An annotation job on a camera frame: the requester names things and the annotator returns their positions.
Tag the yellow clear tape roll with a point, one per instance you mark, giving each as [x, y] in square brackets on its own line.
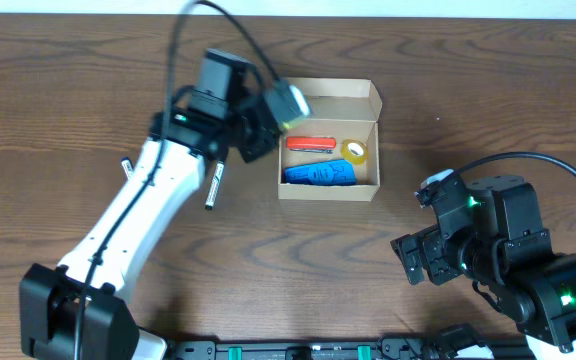
[354, 152]

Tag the blue plastic tape dispenser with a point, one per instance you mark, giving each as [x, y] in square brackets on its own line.
[328, 173]

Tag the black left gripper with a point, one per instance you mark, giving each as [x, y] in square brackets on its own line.
[261, 143]

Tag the black whiteboard marker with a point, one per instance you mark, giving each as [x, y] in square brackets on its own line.
[215, 185]

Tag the brown cardboard box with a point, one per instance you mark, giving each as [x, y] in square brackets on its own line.
[334, 153]

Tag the blue whiteboard marker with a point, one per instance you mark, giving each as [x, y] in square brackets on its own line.
[127, 167]

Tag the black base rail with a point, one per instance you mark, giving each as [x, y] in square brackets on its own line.
[455, 342]

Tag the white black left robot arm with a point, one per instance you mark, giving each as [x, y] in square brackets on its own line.
[79, 308]

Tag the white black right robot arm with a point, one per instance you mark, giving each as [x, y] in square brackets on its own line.
[490, 230]

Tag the red stapler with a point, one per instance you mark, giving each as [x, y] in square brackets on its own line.
[311, 144]

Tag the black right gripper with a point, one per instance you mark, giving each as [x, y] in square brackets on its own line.
[431, 244]

